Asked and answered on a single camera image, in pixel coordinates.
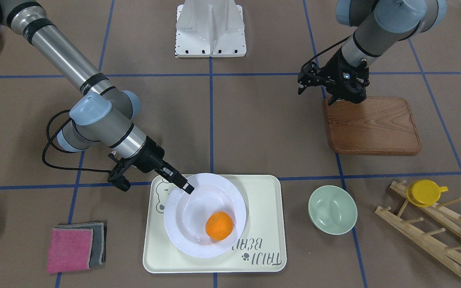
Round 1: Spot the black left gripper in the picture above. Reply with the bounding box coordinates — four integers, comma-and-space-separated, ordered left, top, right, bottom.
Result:
321, 48, 369, 106

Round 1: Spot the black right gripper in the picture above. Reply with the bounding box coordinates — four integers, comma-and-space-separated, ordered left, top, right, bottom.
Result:
126, 136, 194, 195

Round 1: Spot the white round plate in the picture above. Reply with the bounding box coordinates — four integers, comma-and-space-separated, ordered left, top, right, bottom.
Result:
164, 173, 247, 258

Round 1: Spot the orange fruit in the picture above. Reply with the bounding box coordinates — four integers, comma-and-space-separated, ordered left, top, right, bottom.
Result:
205, 211, 234, 241

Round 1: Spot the cream bear print tray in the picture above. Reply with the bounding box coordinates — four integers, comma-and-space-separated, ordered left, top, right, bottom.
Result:
142, 174, 287, 273

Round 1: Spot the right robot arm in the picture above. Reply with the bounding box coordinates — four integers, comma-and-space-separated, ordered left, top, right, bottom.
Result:
0, 0, 194, 194

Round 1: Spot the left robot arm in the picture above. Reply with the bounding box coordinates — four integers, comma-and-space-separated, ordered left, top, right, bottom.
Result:
321, 0, 447, 106

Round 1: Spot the brown wooden tray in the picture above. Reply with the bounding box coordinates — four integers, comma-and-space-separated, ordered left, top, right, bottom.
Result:
323, 97, 421, 155

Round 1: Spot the grey cleaning cloth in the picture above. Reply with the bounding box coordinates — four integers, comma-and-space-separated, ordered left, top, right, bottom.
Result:
54, 222, 105, 269

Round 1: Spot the pale green bowl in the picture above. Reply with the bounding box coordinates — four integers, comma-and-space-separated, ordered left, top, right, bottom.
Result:
308, 185, 357, 235

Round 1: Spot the pink cleaning cloth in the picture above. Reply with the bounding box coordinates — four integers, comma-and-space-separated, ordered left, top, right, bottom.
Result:
46, 228, 93, 274

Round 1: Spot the yellow plastic cup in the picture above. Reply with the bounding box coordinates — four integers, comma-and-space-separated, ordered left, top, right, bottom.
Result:
406, 179, 449, 207

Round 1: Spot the wooden peg drying rack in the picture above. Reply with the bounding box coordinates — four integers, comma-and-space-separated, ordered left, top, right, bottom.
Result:
375, 180, 461, 278

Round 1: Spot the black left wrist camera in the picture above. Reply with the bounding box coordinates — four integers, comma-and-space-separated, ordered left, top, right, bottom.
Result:
297, 60, 326, 95

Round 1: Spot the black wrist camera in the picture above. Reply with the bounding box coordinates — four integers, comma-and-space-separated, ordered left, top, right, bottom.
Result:
297, 60, 326, 95
107, 153, 137, 192

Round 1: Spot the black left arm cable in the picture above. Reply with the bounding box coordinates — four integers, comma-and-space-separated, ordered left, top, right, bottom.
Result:
305, 35, 354, 68

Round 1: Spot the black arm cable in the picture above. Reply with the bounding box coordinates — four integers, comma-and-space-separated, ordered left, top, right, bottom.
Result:
42, 110, 113, 173
305, 35, 354, 68

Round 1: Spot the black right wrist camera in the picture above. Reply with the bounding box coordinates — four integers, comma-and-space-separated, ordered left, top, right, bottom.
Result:
107, 153, 137, 192

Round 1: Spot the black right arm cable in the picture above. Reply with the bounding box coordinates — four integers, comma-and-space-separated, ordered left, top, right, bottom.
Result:
42, 110, 113, 173

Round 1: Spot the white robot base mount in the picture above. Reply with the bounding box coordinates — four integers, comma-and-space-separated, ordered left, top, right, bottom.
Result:
174, 0, 247, 58

